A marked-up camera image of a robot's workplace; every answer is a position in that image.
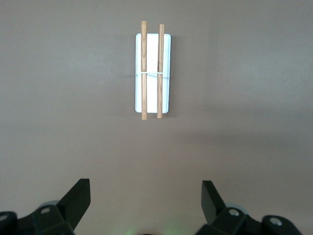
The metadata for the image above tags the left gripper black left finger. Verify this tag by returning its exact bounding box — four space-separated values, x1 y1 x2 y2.
0 178 91 235

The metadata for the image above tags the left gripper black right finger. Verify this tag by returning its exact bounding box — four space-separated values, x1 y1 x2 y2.
195 180 304 235

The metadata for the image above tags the white rectangular tray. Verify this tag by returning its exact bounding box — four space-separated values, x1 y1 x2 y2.
134 20 171 121

